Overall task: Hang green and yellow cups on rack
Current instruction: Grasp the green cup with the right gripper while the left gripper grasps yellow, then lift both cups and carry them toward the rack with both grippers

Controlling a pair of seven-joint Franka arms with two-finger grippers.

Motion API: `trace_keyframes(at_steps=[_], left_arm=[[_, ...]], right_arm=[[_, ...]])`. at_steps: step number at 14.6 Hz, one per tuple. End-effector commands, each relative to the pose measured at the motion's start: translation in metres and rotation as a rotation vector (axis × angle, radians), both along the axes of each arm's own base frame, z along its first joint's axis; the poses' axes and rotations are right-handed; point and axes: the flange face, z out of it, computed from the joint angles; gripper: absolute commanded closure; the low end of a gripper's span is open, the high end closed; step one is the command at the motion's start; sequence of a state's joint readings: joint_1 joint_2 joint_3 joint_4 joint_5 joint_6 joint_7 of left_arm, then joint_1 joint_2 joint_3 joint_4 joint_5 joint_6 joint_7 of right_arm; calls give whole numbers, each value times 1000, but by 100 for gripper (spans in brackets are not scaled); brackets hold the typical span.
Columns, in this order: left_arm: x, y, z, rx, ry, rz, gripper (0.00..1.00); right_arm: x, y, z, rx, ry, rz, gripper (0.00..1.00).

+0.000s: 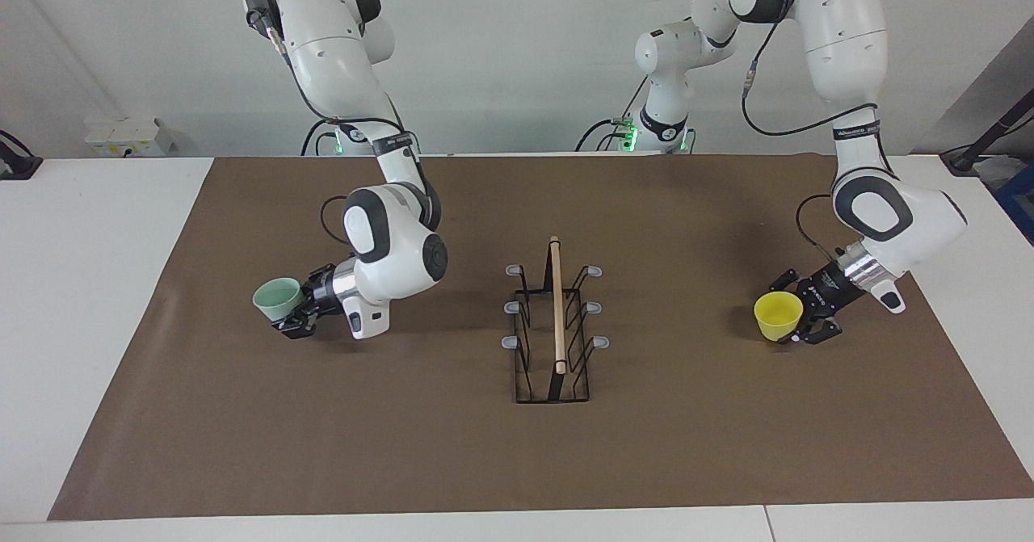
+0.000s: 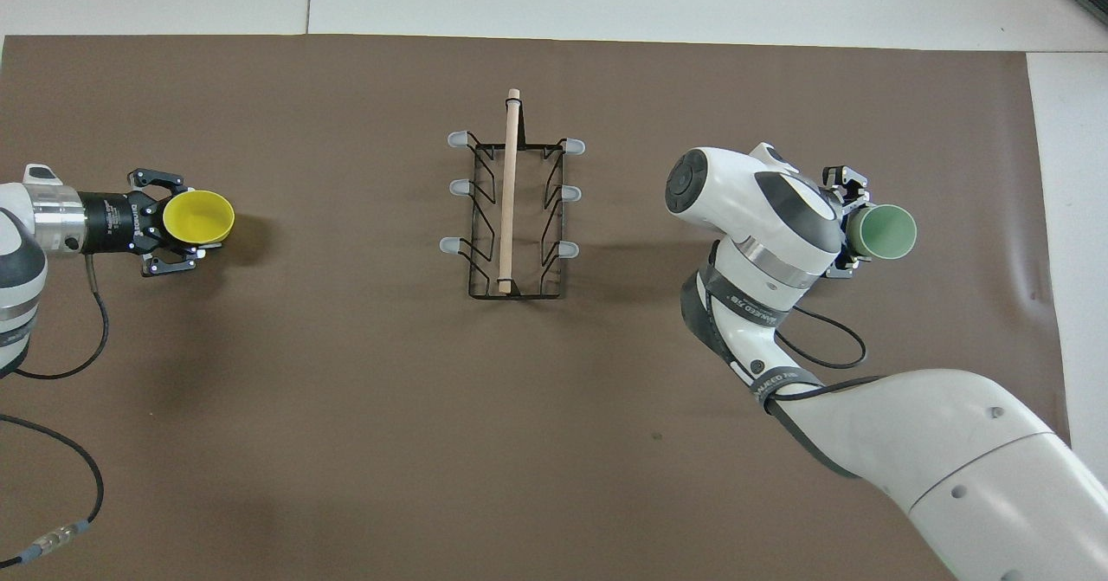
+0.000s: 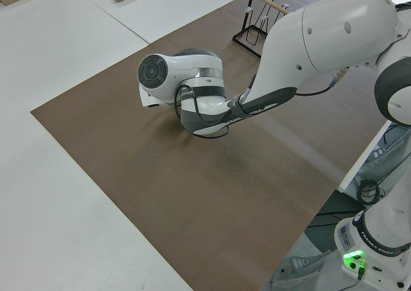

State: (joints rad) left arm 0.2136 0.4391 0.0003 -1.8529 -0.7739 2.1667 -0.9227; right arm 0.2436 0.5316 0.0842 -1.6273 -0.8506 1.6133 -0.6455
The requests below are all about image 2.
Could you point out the pale green plastic cup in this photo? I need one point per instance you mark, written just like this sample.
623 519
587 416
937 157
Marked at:
883 233

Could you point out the brown table mat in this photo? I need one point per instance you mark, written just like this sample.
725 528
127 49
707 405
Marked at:
346 408

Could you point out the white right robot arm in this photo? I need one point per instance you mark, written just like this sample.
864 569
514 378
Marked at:
952 442

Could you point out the yellow plastic cup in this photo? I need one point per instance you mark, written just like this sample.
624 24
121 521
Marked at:
199 217

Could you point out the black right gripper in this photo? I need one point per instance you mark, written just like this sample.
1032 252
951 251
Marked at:
841 233

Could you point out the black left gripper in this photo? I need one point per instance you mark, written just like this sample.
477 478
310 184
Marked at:
108 223

